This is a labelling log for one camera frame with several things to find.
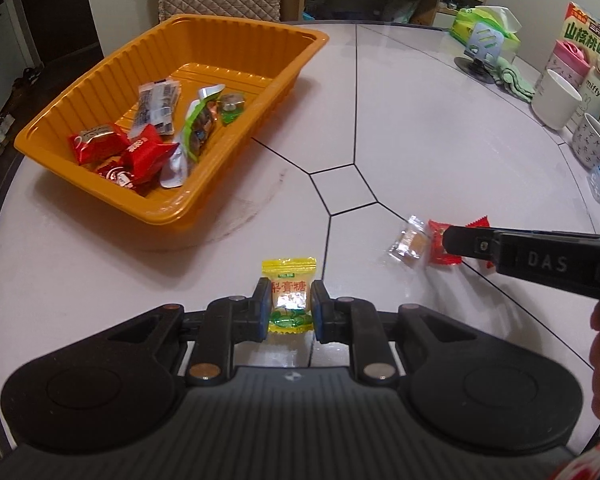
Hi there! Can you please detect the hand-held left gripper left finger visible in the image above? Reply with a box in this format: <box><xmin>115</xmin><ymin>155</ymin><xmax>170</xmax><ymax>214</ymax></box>
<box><xmin>92</xmin><ymin>280</ymin><xmax>272</xmax><ymax>387</ymax></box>

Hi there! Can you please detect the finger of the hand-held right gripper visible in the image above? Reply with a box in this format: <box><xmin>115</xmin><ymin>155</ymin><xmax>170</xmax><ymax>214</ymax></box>
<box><xmin>443</xmin><ymin>225</ymin><xmax>501</xmax><ymax>263</ymax></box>

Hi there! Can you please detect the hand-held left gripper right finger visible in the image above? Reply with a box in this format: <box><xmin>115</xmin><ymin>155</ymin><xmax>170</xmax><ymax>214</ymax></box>
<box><xmin>310</xmin><ymin>280</ymin><xmax>491</xmax><ymax>387</ymax></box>

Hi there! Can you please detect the yellow candy packet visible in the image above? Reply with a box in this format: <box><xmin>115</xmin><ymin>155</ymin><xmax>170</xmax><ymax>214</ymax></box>
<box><xmin>261</xmin><ymin>257</ymin><xmax>317</xmax><ymax>334</ymax></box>

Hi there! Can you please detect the green and silver snack packet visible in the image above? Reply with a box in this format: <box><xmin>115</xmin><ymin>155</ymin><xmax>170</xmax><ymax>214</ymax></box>
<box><xmin>160</xmin><ymin>85</ymin><xmax>225</xmax><ymax>189</ymax></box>

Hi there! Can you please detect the red square snack packet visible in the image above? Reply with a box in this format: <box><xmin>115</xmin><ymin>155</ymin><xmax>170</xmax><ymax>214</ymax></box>
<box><xmin>120</xmin><ymin>125</ymin><xmax>180</xmax><ymax>186</ymax></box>

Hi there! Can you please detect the red snack packet white print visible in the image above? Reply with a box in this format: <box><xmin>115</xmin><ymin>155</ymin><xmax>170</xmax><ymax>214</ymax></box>
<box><xmin>96</xmin><ymin>156</ymin><xmax>141</xmax><ymax>191</ymax></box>

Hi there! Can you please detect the small green snack packet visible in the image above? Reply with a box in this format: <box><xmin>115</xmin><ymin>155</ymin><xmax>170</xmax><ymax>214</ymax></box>
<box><xmin>217</xmin><ymin>91</ymin><xmax>245</xmax><ymax>126</ymax></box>

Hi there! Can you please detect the dark and silver snack packet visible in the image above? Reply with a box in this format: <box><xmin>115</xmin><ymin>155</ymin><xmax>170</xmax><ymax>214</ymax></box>
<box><xmin>132</xmin><ymin>79</ymin><xmax>181</xmax><ymax>137</ymax></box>

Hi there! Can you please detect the red snack packet silver top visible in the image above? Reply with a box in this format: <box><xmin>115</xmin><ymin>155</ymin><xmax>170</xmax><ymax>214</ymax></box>
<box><xmin>69</xmin><ymin>122</ymin><xmax>130</xmax><ymax>166</ymax></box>

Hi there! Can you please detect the orange plastic tray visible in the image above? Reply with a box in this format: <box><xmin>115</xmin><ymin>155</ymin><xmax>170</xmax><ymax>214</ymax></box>
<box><xmin>13</xmin><ymin>14</ymin><xmax>330</xmax><ymax>225</ymax></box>

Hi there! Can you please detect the clear wrapped candy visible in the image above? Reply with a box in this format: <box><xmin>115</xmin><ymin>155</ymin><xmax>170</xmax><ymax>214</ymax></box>
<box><xmin>386</xmin><ymin>215</ymin><xmax>427</xmax><ymax>263</ymax></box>

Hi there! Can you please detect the white patterned cup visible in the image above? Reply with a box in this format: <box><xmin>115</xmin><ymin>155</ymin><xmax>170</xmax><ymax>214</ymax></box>
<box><xmin>572</xmin><ymin>112</ymin><xmax>600</xmax><ymax>168</ymax></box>

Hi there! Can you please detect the white mug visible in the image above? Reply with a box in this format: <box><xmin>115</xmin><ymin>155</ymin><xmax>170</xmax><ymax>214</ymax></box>
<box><xmin>531</xmin><ymin>69</ymin><xmax>584</xmax><ymax>131</ymax></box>

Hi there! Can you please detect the green cloth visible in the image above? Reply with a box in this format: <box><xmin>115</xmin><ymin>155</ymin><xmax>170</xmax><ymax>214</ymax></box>
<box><xmin>492</xmin><ymin>55</ymin><xmax>537</xmax><ymax>102</ymax></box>

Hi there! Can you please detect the white rabbit print bottle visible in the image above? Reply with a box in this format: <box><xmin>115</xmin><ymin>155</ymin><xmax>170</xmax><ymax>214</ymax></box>
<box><xmin>577</xmin><ymin>55</ymin><xmax>600</xmax><ymax>121</ymax></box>

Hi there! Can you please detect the pink lidded bottle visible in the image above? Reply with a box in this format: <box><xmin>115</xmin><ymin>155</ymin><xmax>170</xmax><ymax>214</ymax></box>
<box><xmin>545</xmin><ymin>40</ymin><xmax>592</xmax><ymax>86</ymax></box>

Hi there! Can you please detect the pale blue phone stand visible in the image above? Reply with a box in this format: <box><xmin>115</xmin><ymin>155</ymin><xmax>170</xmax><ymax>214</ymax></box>
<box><xmin>454</xmin><ymin>22</ymin><xmax>506</xmax><ymax>83</ymax></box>

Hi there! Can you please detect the red patterned clothing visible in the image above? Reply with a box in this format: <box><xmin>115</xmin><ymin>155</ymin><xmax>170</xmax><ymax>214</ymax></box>
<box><xmin>545</xmin><ymin>425</ymin><xmax>600</xmax><ymax>480</ymax></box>

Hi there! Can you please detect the green tissue pack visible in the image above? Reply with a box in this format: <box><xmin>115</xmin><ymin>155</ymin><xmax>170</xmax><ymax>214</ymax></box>
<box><xmin>452</xmin><ymin>5</ymin><xmax>523</xmax><ymax>54</ymax></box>

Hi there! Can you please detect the green and yellow snack box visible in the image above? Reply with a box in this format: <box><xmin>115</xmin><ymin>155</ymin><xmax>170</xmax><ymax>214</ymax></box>
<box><xmin>562</xmin><ymin>2</ymin><xmax>600</xmax><ymax>61</ymax></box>

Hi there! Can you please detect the white plastic bag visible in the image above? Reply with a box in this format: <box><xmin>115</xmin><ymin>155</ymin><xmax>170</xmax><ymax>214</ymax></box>
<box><xmin>380</xmin><ymin>0</ymin><xmax>422</xmax><ymax>23</ymax></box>

